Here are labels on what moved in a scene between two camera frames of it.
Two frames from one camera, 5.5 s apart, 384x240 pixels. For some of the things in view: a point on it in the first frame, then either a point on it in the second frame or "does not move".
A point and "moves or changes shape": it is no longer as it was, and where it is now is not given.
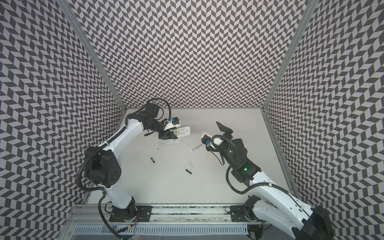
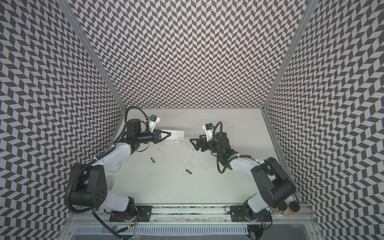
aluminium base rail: (80, 214) does not move
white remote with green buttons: (182, 131) moves or changes shape
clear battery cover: (188, 165) does not move
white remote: (170, 141) does not move
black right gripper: (222, 139) to (204, 144)
